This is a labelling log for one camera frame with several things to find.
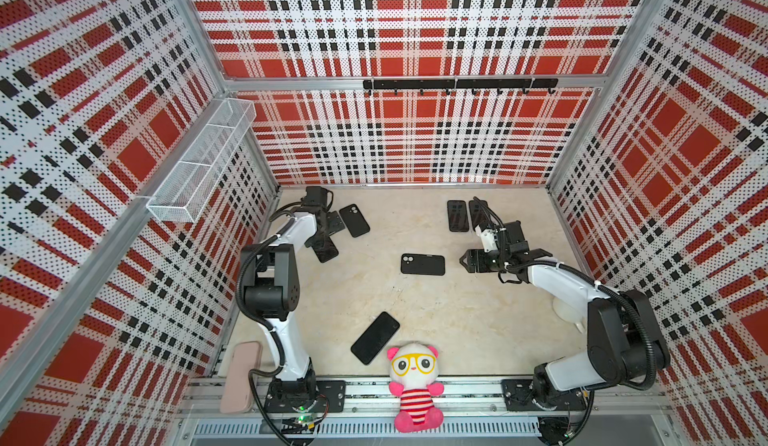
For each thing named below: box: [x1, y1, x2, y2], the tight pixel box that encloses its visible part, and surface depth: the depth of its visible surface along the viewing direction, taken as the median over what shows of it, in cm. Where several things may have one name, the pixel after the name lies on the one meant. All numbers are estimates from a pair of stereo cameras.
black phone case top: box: [339, 204, 371, 238], surface depth 113 cm
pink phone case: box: [220, 341, 263, 414], surface depth 75 cm
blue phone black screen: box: [350, 312, 400, 365], surface depth 85 cm
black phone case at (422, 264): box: [400, 253, 445, 276], surface depth 101 cm
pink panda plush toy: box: [388, 341, 445, 433], surface depth 72 cm
